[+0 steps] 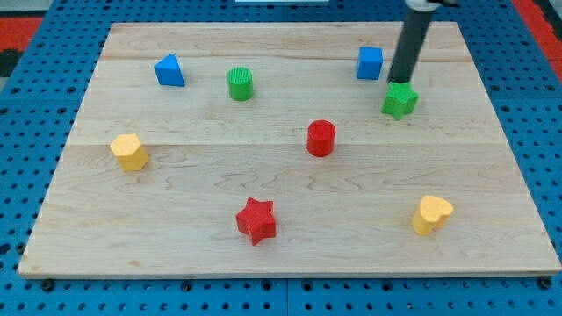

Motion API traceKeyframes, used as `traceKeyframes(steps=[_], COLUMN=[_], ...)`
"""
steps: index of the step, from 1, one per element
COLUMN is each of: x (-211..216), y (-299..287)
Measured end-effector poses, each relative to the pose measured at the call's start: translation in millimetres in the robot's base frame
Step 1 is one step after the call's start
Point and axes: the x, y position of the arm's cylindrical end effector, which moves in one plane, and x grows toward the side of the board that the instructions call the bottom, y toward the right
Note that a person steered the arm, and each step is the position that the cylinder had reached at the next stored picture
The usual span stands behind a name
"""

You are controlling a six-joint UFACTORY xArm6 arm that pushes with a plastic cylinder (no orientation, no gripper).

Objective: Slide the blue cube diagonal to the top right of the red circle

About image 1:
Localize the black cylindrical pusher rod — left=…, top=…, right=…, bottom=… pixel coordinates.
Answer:
left=387, top=0, right=437, bottom=83

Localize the blue cube block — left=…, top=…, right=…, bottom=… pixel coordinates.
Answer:
left=357, top=47, right=384, bottom=80

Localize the green star block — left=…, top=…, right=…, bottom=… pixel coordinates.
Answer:
left=381, top=82, right=419, bottom=120

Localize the red cylinder block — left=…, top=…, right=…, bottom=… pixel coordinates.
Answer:
left=306, top=119, right=336, bottom=157

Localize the yellow heart block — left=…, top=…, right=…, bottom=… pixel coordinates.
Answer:
left=412, top=195, right=454, bottom=236

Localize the green cylinder block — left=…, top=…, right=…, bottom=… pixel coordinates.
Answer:
left=227, top=67, right=254, bottom=101

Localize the light wooden board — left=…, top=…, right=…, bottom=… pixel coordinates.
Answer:
left=18, top=22, right=561, bottom=279

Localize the red star block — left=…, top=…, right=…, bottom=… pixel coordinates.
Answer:
left=235, top=197, right=277, bottom=246

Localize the blue triangle block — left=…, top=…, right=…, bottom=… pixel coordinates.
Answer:
left=154, top=54, right=185, bottom=87

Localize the yellow hexagon block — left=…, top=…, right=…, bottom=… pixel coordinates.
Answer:
left=110, top=133, right=149, bottom=172

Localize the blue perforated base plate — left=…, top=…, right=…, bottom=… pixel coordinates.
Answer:
left=1, top=0, right=561, bottom=315

